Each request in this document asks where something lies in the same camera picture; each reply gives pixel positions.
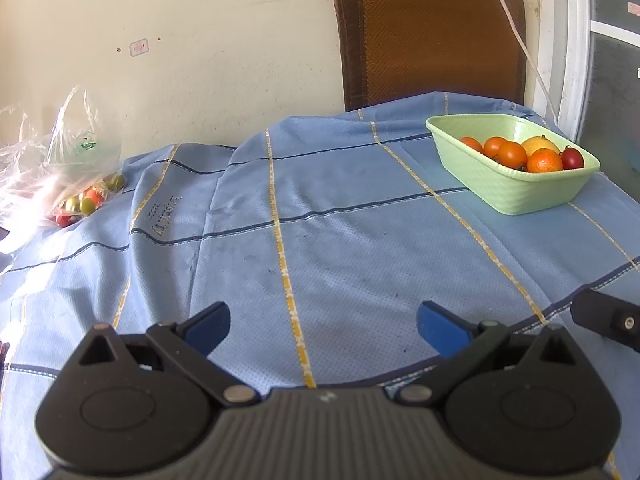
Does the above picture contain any large yellow citrus fruit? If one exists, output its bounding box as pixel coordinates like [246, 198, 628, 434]
[522, 136, 560, 157]

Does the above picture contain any white power cable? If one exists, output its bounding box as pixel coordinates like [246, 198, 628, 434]
[474, 0, 559, 124]

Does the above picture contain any small orange tangerine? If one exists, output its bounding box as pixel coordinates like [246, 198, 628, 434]
[496, 141, 528, 170]
[483, 136, 508, 159]

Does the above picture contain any blue checked tablecloth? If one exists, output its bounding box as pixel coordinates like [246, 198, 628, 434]
[1, 93, 639, 479]

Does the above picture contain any light green plastic basket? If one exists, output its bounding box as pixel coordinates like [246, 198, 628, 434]
[426, 114, 600, 216]

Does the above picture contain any large orange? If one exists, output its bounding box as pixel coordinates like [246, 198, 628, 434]
[526, 148, 563, 174]

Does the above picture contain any brown woven chair back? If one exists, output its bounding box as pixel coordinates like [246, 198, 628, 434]
[333, 0, 526, 110]

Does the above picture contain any clear plastic fruit bag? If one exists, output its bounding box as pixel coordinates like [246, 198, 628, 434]
[1, 86, 122, 255]

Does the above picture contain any dark red cherry tomato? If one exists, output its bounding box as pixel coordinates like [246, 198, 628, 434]
[561, 146, 585, 170]

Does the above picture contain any white window frame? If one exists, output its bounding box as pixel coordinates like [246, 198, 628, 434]
[530, 0, 639, 140]

